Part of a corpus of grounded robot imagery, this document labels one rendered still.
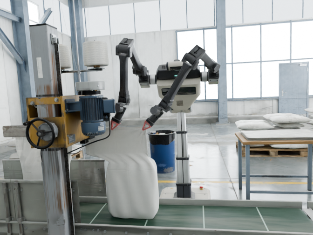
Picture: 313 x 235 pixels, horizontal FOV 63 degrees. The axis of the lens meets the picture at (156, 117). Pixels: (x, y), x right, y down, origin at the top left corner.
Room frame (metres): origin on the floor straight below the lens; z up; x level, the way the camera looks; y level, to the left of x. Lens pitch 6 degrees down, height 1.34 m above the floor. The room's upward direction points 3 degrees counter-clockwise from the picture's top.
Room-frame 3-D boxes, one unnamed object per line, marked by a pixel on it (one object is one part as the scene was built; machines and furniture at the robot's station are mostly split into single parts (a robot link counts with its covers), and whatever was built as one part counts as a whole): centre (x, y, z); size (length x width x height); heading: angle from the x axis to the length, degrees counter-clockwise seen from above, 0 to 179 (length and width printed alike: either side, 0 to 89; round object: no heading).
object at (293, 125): (4.99, -2.59, 0.57); 0.66 x 0.43 x 0.13; 171
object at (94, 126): (1.61, 0.40, 1.21); 0.15 x 0.15 x 0.25
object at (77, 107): (1.58, 0.49, 1.27); 0.12 x 0.09 x 0.09; 171
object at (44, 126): (1.49, 0.65, 1.14); 0.11 x 0.06 x 0.11; 81
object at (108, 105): (1.63, 0.30, 1.25); 0.10 x 0.08 x 0.12; 16
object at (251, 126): (4.90, -1.90, 0.57); 0.66 x 0.42 x 0.13; 73
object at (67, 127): (1.67, 0.64, 1.18); 0.34 x 0.25 x 0.31; 171
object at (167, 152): (4.18, -0.08, 0.32); 0.51 x 0.48 x 0.65; 171
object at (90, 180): (2.36, 1.01, 0.54); 1.05 x 0.02 x 0.41; 81
